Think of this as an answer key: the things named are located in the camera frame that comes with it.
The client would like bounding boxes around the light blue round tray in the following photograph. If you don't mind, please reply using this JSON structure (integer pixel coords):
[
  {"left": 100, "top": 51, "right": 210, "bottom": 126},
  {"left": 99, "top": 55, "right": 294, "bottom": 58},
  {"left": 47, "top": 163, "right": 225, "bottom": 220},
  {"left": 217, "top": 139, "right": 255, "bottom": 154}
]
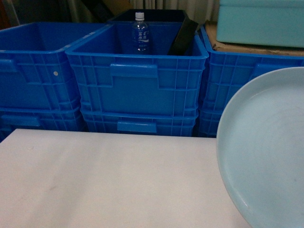
[{"left": 217, "top": 67, "right": 304, "bottom": 228}]

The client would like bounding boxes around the black plastic tray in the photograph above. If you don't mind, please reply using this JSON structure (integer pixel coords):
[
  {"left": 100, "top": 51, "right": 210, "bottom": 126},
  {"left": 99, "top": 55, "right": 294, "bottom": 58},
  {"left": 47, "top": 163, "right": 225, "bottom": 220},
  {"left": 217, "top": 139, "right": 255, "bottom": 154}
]
[{"left": 167, "top": 15, "right": 198, "bottom": 56}]

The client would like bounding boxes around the blue crate bottom centre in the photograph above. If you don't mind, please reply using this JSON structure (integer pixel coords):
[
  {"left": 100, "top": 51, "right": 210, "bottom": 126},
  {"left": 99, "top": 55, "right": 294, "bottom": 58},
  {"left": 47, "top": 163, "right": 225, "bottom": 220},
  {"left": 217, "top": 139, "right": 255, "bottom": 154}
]
[{"left": 81, "top": 108, "right": 198, "bottom": 137}]

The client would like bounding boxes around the blue crate top centre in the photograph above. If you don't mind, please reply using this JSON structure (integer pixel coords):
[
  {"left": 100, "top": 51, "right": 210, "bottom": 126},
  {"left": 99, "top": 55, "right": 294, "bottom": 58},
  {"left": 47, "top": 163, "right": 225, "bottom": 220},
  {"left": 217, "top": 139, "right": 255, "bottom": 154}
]
[{"left": 66, "top": 22, "right": 208, "bottom": 118}]

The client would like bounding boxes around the blue crate bottom right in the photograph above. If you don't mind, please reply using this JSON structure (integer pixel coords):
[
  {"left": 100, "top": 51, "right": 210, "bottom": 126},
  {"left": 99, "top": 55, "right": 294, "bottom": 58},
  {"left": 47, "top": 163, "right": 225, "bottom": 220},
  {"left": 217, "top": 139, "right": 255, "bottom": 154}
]
[{"left": 198, "top": 110, "right": 222, "bottom": 138}]

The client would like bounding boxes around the clear water bottle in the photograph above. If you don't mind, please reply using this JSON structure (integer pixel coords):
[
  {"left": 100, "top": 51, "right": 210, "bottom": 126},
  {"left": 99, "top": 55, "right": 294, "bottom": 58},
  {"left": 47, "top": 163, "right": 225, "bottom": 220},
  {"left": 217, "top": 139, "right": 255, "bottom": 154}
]
[{"left": 132, "top": 11, "right": 150, "bottom": 55}]

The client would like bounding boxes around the blue crate top right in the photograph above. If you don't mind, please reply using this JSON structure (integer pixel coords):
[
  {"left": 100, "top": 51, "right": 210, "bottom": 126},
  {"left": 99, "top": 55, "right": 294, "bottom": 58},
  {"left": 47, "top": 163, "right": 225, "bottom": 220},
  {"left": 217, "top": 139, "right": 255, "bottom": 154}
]
[{"left": 199, "top": 24, "right": 304, "bottom": 112}]

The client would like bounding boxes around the dark blue rear crate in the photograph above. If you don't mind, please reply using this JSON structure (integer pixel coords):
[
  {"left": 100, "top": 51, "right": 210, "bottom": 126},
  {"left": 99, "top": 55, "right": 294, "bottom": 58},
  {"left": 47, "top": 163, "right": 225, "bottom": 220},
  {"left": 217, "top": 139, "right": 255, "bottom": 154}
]
[{"left": 108, "top": 9, "right": 188, "bottom": 22}]

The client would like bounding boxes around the blue crate top left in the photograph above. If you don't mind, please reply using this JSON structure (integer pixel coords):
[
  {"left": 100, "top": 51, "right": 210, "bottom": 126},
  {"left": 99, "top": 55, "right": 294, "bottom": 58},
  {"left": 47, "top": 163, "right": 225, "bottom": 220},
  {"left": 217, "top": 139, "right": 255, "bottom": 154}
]
[{"left": 0, "top": 22, "right": 104, "bottom": 111}]

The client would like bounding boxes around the blue crate bottom left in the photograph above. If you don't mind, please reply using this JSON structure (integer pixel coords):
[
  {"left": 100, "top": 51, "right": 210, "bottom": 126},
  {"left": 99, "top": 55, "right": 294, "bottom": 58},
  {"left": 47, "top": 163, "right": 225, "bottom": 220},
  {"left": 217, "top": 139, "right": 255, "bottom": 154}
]
[{"left": 0, "top": 107, "right": 88, "bottom": 141}]

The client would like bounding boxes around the teal plastic box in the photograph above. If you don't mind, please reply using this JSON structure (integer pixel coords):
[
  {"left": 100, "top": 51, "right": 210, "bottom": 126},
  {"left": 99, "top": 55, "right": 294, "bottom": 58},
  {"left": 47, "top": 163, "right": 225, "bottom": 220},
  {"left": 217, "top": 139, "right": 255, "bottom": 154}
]
[{"left": 217, "top": 0, "right": 304, "bottom": 48}]

